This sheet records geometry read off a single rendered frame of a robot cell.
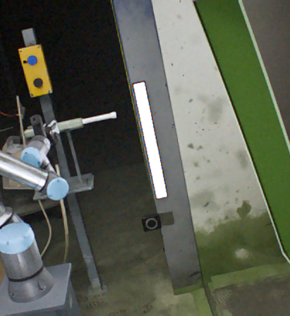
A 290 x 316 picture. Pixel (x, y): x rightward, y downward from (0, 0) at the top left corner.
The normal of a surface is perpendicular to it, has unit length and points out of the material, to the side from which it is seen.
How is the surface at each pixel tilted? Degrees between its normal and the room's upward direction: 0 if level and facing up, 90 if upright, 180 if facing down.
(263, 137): 90
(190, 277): 90
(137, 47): 90
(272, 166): 90
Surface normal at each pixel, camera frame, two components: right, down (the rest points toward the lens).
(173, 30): 0.06, 0.31
